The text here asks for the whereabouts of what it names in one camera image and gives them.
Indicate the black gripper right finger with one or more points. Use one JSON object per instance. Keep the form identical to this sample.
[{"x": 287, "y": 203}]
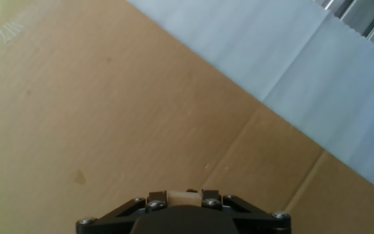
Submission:
[{"x": 211, "y": 196}]

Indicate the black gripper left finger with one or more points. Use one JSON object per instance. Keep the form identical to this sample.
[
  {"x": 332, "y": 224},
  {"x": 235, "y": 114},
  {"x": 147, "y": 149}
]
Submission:
[{"x": 156, "y": 196}]

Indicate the small wooden cube block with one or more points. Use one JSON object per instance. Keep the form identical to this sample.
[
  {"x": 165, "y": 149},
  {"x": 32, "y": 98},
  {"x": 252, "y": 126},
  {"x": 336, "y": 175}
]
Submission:
[{"x": 183, "y": 199}]

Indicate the brown cardboard sheet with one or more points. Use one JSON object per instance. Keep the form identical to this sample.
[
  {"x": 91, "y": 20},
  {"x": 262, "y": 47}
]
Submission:
[{"x": 109, "y": 113}]

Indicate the clear tape strip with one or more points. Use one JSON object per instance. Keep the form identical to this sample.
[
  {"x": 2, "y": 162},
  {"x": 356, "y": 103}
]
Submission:
[{"x": 10, "y": 31}]

